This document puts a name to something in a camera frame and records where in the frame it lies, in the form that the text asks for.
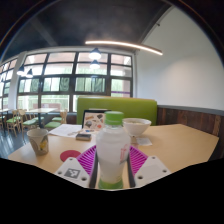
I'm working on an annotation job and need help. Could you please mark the large black-framed window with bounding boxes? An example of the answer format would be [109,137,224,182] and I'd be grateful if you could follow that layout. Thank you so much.
[0,51,134,113]

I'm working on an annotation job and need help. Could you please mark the flat round red coaster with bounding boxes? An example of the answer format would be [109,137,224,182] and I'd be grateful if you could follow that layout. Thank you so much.
[59,149,83,163]

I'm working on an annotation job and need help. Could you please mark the white ceramic bowl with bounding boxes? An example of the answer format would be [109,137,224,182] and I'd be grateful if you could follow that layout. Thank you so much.
[122,117,152,138]

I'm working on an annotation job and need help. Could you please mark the group of pendant ceiling lamps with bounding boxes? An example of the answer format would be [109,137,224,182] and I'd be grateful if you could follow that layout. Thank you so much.
[16,47,103,79]

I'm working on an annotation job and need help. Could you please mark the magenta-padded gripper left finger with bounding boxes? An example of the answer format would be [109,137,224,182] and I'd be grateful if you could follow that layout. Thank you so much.
[54,144,100,190]

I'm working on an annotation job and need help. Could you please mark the group of wooden green-seat chairs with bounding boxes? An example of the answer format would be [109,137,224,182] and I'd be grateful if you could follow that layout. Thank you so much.
[0,108,69,136]

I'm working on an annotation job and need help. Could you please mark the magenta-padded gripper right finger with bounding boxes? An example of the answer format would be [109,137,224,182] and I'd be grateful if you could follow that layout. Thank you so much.
[126,145,172,189]

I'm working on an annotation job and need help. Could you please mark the white plastic packet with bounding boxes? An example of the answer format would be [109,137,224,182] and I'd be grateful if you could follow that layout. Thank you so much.
[136,137,154,147]

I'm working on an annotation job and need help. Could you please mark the green-capped clear drink bottle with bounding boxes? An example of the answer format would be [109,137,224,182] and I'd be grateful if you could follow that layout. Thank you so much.
[95,110,132,190]

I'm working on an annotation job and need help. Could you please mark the green upholstered booth bench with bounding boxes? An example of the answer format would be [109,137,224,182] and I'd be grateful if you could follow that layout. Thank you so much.
[76,96,158,127]

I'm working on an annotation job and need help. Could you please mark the black tablet with stickers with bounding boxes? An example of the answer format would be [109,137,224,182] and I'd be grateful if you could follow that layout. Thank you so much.
[81,109,110,132]

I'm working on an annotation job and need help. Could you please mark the white paper sheets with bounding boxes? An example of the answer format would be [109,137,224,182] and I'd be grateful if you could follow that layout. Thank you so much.
[48,123,84,138]

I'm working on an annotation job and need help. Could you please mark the beige paper cup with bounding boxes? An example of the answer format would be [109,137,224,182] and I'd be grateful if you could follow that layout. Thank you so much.
[26,128,50,156]

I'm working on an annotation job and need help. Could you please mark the small grey handheld device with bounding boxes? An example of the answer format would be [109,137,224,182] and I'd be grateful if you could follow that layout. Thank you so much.
[75,132,93,142]

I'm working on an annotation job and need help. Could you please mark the long curved linear light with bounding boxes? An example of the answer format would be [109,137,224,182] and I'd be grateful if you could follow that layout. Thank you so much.
[84,40,164,56]

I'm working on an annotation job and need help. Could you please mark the wooden dining table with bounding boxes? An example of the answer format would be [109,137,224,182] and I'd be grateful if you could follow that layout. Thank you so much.
[25,107,60,128]

